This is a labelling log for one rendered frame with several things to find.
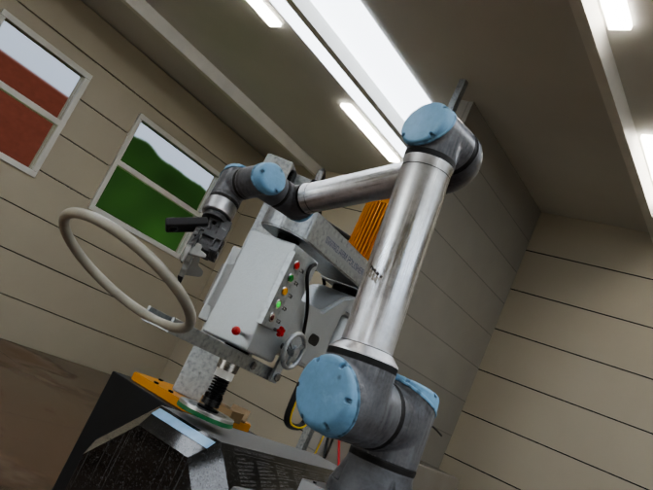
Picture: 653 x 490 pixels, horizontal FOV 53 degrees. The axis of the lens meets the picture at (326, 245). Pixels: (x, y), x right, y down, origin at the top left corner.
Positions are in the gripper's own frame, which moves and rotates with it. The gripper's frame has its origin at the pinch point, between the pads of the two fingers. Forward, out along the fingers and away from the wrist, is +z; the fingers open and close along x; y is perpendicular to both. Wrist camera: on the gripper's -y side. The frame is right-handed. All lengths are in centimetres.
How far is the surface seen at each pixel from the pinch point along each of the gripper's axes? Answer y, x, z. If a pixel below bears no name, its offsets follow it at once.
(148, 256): -7.4, -7.7, 2.0
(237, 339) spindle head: 21, 58, -9
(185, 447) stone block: 20, 62, 30
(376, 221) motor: 56, 87, -97
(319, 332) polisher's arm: 50, 85, -35
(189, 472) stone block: 24, 58, 38
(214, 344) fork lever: 15, 50, -2
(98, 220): -23.0, -7.4, -1.7
